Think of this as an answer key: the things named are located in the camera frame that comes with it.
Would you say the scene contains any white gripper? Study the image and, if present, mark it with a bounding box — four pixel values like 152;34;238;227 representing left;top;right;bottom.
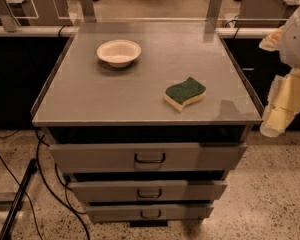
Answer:
259;6;300;137

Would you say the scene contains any drawer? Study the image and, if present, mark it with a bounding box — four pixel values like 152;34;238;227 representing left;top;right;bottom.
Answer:
49;143;247;173
86;203;213;223
69;180;226;203

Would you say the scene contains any grey drawer cabinet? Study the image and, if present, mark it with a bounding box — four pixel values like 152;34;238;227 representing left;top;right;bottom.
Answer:
32;21;260;210

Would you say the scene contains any background grey desk right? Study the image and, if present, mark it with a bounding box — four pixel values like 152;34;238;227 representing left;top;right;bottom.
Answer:
235;0;300;28

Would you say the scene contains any background grey desk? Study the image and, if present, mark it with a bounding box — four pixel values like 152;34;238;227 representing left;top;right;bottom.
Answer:
5;0;72;26
235;0;300;28

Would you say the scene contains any green yellow sponge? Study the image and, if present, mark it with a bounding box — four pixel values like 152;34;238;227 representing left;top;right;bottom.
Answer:
164;77;206;112

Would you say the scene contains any white bowl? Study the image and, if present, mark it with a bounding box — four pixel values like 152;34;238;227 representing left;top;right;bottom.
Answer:
96;40;141;68

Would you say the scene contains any background grey desk left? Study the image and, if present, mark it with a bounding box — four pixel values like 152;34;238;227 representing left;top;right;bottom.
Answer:
5;0;72;26

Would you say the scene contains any black floor bar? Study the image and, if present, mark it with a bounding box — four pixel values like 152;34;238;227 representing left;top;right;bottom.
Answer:
0;158;37;240

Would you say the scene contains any right grey post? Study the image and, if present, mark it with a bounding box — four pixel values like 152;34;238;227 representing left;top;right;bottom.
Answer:
206;0;223;20

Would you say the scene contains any grey post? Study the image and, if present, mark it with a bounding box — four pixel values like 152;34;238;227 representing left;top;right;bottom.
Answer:
0;0;19;33
206;0;223;20
79;0;96;23

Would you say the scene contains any middle grey post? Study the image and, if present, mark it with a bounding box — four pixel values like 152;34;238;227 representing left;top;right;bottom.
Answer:
79;0;96;23

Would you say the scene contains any black floor cable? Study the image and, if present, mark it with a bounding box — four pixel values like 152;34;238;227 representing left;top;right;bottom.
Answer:
34;129;92;240
0;129;44;240

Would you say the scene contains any left grey post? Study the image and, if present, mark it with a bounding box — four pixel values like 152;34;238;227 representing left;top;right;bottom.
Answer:
0;0;19;33

